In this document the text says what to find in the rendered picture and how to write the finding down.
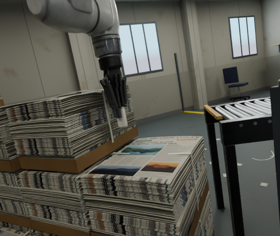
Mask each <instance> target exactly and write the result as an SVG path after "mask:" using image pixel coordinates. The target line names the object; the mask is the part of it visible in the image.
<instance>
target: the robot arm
mask: <svg viewBox="0 0 280 236"><path fill-rule="evenodd" d="M27 5H28V8H29V10H30V12H31V13H32V14H33V16H34V17H35V18H36V19H37V20H39V21H40V22H42V23H43V24H45V25H46V26H48V27H50V28H53V29H55V30H59V31H63V32H68V33H85V34H87V35H89V36H91V39H92V44H93V47H94V52H95V57H96V58H99V60H98V61H99V66H100V70H102V71H103V76H104V78H103V79H102V80H100V83H101V85H102V87H103V89H104V92H105V95H106V97H107V100H108V103H109V106H110V108H112V109H115V112H116V117H117V121H118V127H119V128H125V127H128V124H127V119H126V114H125V108H124V107H126V106H127V92H126V76H124V77H123V76H122V73H121V71H120V68H121V67H122V66H123V63H122V58H121V56H120V54H121V53H122V46H121V42H120V36H119V18H118V11H117V7H116V3H115V1H114V0H27ZM278 86H280V80H278ZM125 104H126V105H125Z"/></svg>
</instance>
